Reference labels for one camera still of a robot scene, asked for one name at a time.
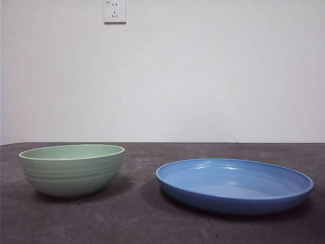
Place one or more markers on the blue round plate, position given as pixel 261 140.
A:
pixel 228 203

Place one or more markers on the white wall socket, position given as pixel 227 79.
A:
pixel 114 12

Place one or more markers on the green ribbed bowl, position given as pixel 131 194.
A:
pixel 71 178

